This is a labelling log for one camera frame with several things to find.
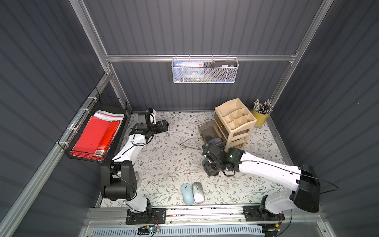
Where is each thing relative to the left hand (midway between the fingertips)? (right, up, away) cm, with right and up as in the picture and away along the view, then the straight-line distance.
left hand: (162, 124), depth 89 cm
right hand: (+27, -23, -12) cm, 38 cm away
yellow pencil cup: (+66, +4, +13) cm, 68 cm away
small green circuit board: (-4, -51, -19) cm, 55 cm away
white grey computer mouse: (+21, -38, -9) cm, 44 cm away
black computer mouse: (+30, -11, +1) cm, 32 cm away
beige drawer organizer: (+42, +1, -8) cm, 42 cm away
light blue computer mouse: (+16, -38, -10) cm, 43 cm away
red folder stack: (-29, -6, -17) cm, 34 cm away
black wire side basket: (-34, +12, -10) cm, 37 cm away
